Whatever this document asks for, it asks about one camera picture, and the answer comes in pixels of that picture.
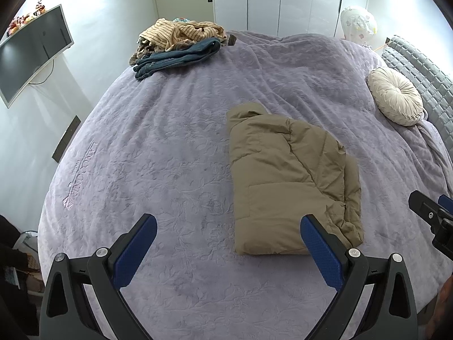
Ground beige striped garment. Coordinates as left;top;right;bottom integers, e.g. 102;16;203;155
139;18;227;53

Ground black wall panel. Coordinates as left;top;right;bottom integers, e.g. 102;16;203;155
52;115;81;163

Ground orange artificial flowers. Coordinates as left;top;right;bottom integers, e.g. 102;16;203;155
7;0;46;36

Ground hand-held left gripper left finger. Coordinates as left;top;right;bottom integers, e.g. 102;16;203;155
39;213;158;340

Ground wall-mounted television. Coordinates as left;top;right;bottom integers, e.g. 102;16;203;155
0;5;75;109

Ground brown checkered bag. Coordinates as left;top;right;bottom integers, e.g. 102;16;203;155
25;255;45;293

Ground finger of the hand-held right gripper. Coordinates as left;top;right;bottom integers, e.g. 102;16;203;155
438;194;453;216
408;190;453;256

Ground grey brown patterned garment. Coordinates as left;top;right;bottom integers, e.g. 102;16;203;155
129;41;156;66

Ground grey quilted headboard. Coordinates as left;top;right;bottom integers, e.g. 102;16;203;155
380;35;453;160

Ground khaki puffer jacket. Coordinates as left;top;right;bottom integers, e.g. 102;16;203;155
226;103;364;256

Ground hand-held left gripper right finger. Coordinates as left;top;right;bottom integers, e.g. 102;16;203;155
300;214;420;340

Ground thin television cable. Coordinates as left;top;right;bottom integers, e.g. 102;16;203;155
28;58;56;86

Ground purple embossed blanket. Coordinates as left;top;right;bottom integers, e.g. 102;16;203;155
37;30;453;340

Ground blue jeans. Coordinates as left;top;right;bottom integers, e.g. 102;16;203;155
134;38;222;80

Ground round cream pleated pillow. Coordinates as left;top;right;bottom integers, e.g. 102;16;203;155
367;67;424;126

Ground dark cloth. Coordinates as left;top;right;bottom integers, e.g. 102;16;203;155
0;214;39;337

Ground white floral bag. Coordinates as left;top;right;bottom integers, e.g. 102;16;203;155
340;6;378;41

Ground white wardrobe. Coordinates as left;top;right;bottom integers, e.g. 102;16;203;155
212;0;345;38

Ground person's right forearm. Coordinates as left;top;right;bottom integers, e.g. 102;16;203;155
425;273;453;340

